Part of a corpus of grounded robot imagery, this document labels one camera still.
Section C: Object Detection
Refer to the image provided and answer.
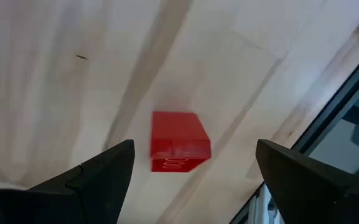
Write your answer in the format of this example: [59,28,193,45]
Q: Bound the black aluminium table frame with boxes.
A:
[228,18,359,224]

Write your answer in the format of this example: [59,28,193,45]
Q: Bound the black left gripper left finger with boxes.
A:
[0,139,136,224]

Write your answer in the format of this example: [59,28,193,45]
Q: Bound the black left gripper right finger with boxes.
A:
[254,139,359,224]

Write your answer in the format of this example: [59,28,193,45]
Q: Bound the small red toy brick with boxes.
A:
[149,111,212,174]

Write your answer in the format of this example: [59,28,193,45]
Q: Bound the white paper sheets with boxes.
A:
[247,185,280,224]

